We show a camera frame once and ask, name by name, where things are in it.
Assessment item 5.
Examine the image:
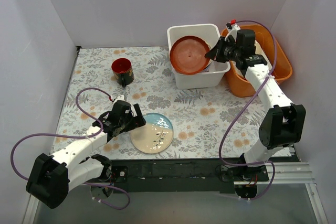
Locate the cream plate with blue rim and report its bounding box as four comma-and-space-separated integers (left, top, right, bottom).
130, 113, 174, 154

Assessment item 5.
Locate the red brown bowl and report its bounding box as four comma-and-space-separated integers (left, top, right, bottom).
170, 36, 210, 75

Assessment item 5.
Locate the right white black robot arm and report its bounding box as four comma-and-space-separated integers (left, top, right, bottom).
205, 26, 306, 181

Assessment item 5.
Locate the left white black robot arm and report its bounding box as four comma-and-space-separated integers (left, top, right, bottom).
26, 97, 146, 209

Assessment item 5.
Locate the white plastic bin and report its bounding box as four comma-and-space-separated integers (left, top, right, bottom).
167, 24, 230, 90

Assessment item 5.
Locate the orange plastic bin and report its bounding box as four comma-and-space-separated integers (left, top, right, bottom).
225, 24, 292, 98

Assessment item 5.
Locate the rectangular cream dish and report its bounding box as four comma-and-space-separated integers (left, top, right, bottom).
255, 40, 267, 58

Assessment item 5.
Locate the red black lacquer cup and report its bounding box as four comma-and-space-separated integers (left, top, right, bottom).
111, 58, 134, 88

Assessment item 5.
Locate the floral patterned mat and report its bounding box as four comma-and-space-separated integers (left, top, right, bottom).
51, 47, 265, 159

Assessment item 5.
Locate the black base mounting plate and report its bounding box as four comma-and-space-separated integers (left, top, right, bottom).
107, 159, 269, 194

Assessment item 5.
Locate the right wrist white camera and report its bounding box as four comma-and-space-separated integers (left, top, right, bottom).
225, 19, 240, 41

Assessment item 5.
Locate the wrist white camera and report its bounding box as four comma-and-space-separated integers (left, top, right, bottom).
225, 19, 240, 41
111, 95, 126, 104

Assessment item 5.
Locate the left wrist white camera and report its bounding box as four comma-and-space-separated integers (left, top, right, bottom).
111, 95, 126, 104

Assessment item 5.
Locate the aluminium rail frame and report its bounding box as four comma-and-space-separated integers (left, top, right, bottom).
24, 162, 328, 223

